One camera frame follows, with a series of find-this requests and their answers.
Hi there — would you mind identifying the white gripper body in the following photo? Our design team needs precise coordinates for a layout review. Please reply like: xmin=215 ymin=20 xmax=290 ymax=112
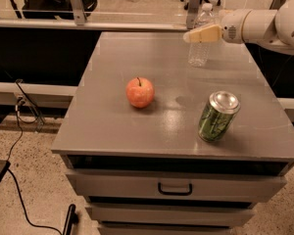
xmin=220 ymin=9 xmax=251 ymax=44

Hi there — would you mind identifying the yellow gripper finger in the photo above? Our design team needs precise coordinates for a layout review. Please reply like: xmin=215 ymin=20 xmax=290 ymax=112
xmin=219 ymin=9 xmax=232 ymax=19
xmin=183 ymin=24 xmax=222 ymax=43

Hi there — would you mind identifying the clear plastic water bottle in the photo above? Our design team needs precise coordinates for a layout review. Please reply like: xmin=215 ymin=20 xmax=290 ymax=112
xmin=188 ymin=3 xmax=215 ymax=68

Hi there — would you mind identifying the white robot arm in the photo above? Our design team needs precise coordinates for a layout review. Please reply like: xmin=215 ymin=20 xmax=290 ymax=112
xmin=183 ymin=0 xmax=294 ymax=55

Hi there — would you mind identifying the green soda can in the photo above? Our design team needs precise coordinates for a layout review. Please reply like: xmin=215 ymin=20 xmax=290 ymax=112
xmin=198 ymin=91 xmax=240 ymax=142

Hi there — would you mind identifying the red apple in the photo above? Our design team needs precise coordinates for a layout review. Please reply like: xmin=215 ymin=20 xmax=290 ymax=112
xmin=125 ymin=76 xmax=155 ymax=109

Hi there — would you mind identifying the grey drawer cabinet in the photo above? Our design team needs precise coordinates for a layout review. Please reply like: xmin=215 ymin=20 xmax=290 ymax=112
xmin=52 ymin=32 xmax=294 ymax=235

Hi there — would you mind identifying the black stand base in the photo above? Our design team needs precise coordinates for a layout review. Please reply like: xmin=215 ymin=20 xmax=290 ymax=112
xmin=63 ymin=204 xmax=78 ymax=235

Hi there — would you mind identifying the metal railing frame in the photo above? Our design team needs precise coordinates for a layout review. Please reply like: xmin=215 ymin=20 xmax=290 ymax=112
xmin=0 ymin=0 xmax=292 ymax=34

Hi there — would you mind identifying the black drawer handle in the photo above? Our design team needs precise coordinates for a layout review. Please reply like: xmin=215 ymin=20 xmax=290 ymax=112
xmin=157 ymin=182 xmax=193 ymax=196

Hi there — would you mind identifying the black floor cable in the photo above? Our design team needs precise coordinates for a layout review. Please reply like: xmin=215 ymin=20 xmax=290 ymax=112
xmin=4 ymin=78 xmax=63 ymax=235

